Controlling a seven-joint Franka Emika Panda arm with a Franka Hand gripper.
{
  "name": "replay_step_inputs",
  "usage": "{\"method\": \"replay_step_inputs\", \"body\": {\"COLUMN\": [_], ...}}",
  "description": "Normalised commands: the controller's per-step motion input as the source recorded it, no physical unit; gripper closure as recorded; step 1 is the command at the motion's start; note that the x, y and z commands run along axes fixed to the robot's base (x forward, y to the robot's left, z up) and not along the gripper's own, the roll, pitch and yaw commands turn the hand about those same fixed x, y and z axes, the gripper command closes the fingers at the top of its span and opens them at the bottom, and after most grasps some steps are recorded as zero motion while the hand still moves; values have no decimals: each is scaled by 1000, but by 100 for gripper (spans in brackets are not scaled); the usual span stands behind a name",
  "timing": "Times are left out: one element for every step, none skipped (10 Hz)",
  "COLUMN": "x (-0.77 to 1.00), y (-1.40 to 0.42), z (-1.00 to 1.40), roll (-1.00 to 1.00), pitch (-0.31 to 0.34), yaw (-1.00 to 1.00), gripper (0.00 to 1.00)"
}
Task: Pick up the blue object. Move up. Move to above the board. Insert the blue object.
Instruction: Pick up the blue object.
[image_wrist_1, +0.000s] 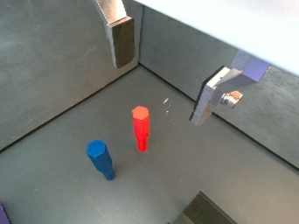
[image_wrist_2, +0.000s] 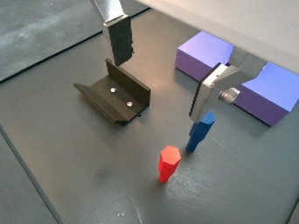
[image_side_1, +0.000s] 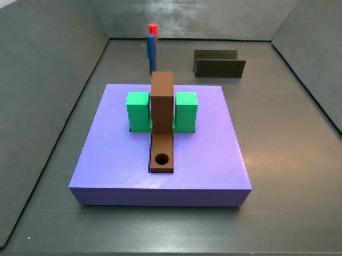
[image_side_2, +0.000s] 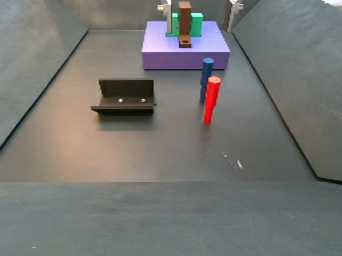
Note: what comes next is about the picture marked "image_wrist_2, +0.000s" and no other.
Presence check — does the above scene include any black angle bracket holder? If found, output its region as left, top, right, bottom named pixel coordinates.
left=74, top=59, right=151, bottom=125

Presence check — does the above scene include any red hexagonal peg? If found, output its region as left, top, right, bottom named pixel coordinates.
left=158, top=145, right=182, bottom=184

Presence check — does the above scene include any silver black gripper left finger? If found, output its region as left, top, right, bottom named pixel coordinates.
left=90, top=0, right=134, bottom=66

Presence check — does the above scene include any purple board block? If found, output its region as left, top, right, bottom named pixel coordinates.
left=175, top=32, right=299, bottom=126

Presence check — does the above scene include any blue hexagonal peg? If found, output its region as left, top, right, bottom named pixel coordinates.
left=186, top=112, right=215, bottom=153

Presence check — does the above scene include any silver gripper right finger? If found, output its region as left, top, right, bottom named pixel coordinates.
left=190, top=47, right=267, bottom=123

